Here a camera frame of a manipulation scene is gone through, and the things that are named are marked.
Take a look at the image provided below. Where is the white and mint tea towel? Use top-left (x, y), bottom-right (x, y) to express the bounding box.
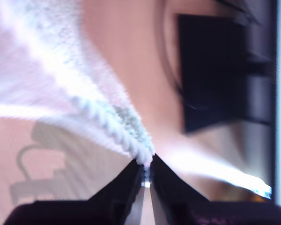
top-left (0, 0), bottom-right (156, 165)

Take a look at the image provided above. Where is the black usb cable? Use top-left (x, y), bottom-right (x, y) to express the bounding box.
top-left (160, 0), bottom-right (185, 97)

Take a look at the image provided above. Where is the large black monitor on stand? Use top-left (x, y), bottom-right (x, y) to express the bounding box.
top-left (175, 0), bottom-right (281, 202)

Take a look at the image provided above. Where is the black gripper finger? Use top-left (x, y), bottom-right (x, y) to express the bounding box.
top-left (88, 159), bottom-right (145, 225)
top-left (149, 154), bottom-right (210, 225)

